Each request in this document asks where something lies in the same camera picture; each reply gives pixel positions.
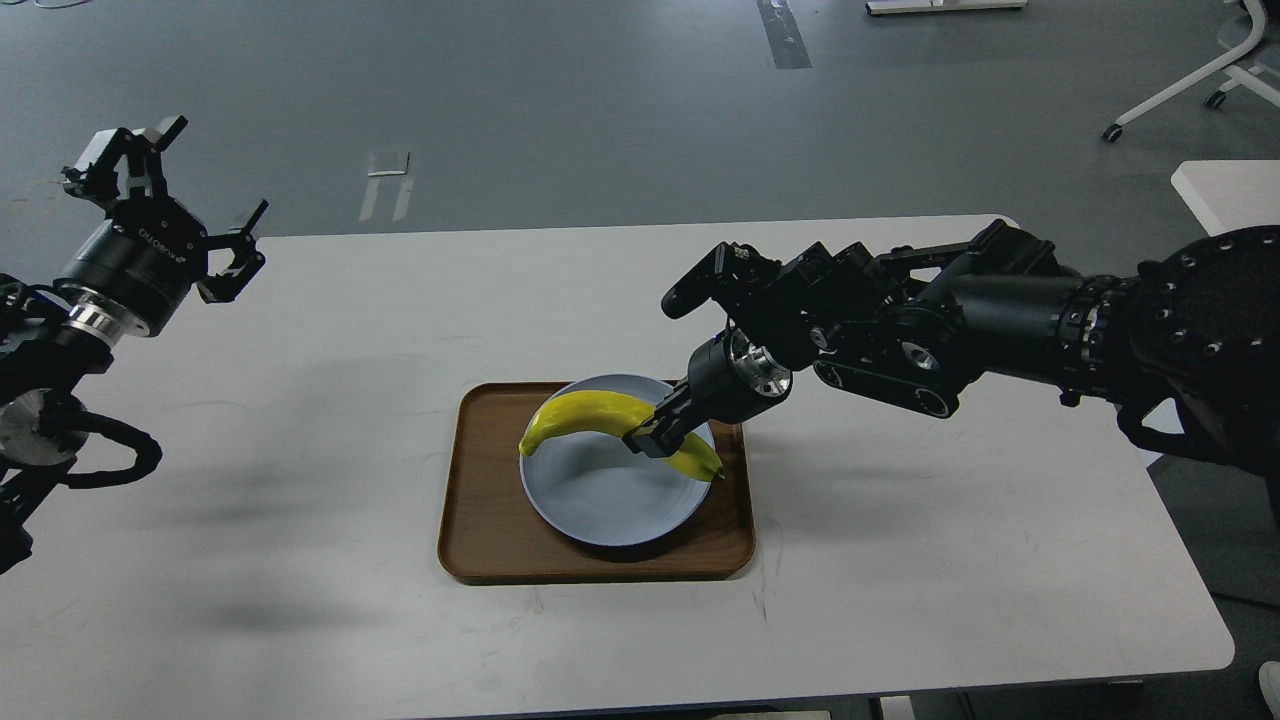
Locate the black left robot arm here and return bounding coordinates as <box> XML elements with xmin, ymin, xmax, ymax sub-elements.
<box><xmin>1</xmin><ymin>115</ymin><xmax>268</xmax><ymax>570</ymax></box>

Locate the brown wooden tray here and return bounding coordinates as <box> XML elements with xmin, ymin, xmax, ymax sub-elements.
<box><xmin>436</xmin><ymin>374</ymin><xmax>756</xmax><ymax>585</ymax></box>

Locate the yellow banana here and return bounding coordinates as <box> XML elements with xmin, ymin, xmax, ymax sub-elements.
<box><xmin>518</xmin><ymin>389</ymin><xmax>724</xmax><ymax>483</ymax></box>

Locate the white side table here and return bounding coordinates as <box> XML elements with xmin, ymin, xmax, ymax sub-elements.
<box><xmin>1170</xmin><ymin>159</ymin><xmax>1279</xmax><ymax>236</ymax></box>

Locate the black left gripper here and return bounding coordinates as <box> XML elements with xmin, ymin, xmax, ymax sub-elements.
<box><xmin>54</xmin><ymin>114</ymin><xmax>270</xmax><ymax>337</ymax></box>

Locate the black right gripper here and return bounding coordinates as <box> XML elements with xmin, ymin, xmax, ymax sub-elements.
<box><xmin>621</xmin><ymin>331</ymin><xmax>794</xmax><ymax>459</ymax></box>

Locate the white wheeled chair base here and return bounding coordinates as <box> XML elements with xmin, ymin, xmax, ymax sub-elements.
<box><xmin>1100</xmin><ymin>1</ymin><xmax>1279</xmax><ymax>143</ymax></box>

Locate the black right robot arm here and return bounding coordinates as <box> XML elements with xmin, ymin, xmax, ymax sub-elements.
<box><xmin>623</xmin><ymin>220</ymin><xmax>1279</xmax><ymax>500</ymax></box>

